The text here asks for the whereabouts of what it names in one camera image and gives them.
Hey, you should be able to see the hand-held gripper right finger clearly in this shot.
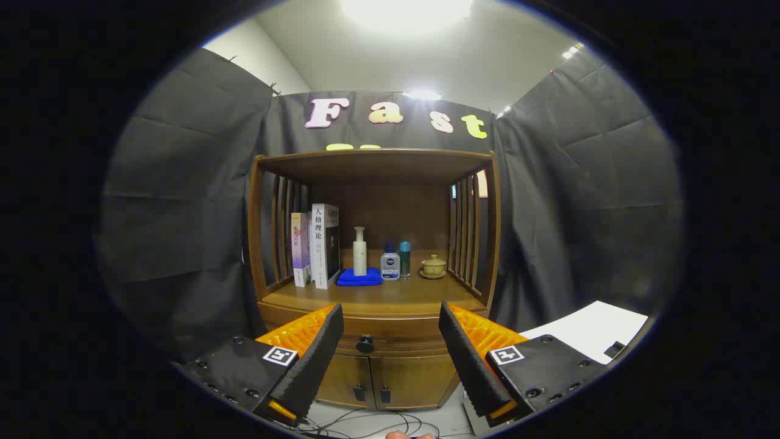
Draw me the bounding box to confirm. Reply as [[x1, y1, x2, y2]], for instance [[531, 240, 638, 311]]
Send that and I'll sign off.
[[439, 301, 610, 429]]

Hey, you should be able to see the purple book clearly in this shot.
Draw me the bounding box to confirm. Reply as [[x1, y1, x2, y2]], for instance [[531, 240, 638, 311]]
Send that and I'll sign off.
[[291, 212, 313, 288]]

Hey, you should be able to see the yellow lidded teacup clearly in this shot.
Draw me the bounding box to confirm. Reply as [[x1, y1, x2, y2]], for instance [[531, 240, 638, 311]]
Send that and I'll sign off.
[[419, 254, 447, 280]]

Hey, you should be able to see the white pump bottle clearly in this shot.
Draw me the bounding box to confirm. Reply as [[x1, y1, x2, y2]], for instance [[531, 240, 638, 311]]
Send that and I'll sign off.
[[353, 227, 368, 277]]

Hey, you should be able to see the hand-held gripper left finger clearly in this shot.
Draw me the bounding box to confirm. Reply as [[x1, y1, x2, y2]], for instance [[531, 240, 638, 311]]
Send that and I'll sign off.
[[174, 303, 345, 427]]

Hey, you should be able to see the wooden cabinet door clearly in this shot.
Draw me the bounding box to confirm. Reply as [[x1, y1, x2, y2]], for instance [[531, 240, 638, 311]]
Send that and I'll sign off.
[[370, 354, 461, 409], [317, 354, 372, 409]]

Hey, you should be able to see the blue folded cloth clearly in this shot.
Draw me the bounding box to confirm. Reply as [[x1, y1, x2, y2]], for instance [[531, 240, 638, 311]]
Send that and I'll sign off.
[[336, 267, 383, 287]]

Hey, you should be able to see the brown wooden cabinet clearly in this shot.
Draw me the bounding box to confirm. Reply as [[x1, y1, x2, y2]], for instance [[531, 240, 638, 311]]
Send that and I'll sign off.
[[247, 148, 502, 410]]

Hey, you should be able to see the thick white book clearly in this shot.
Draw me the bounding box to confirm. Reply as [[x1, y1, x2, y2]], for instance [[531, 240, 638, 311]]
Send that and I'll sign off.
[[310, 203, 341, 290]]

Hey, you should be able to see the white bottle with blue cap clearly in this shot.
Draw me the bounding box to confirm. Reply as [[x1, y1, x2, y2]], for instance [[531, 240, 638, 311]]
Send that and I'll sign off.
[[380, 244, 401, 282]]

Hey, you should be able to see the wooden countertop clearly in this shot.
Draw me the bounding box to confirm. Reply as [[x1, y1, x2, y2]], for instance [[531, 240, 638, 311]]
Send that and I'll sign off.
[[261, 249, 486, 318]]

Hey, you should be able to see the white table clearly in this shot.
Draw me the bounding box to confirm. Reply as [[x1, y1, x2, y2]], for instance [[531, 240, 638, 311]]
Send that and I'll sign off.
[[518, 300, 650, 365]]

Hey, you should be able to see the brown wooden drawer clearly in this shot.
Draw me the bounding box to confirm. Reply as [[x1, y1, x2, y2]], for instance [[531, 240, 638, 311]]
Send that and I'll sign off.
[[259, 302, 488, 357]]

